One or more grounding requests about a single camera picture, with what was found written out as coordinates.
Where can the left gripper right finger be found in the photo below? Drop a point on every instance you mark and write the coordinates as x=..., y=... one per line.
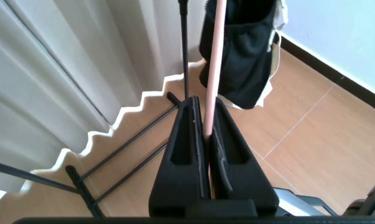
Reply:
x=249, y=189

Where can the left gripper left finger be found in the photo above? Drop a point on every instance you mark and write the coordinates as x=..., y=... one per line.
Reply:
x=175, y=186

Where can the black garment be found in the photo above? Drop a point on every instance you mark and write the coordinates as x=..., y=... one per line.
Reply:
x=246, y=62

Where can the pink clothes hanger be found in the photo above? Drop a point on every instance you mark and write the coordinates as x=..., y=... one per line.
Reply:
x=215, y=62

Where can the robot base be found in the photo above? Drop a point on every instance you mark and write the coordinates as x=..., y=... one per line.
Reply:
x=295, y=202

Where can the white laundry basket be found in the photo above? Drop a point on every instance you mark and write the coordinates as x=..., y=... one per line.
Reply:
x=267, y=93

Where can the black clothes rack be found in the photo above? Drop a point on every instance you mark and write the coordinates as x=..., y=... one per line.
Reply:
x=184, y=46

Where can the beige curtain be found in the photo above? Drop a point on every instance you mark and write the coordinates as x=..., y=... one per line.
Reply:
x=81, y=62

